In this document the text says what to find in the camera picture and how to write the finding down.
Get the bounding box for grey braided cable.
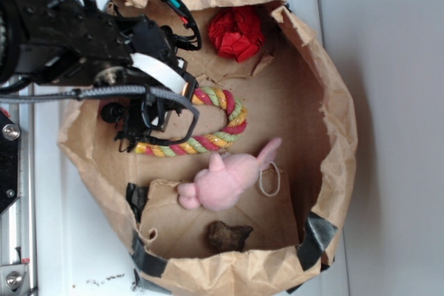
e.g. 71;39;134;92
0;84;201;144

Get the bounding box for black teal wire bundle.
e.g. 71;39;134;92
123;0;203;51

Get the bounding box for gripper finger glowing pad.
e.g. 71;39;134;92
114;98;170;153

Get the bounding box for brown paper bag bin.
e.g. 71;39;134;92
58;0;358;295

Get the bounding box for aluminium frame rail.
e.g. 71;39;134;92
1;102;38;295

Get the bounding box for pink plush bunny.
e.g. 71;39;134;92
177;137;282;211

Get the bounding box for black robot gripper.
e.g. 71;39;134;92
1;0;195;97

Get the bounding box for red crumpled paper ball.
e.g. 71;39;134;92
208;6;265;63

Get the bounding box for multicolored twisted rope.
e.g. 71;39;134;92
134;86;248;157

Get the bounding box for dark brown rough lump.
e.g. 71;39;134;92
207;220;253;252

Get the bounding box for black metal bracket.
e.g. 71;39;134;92
0;108;21;215

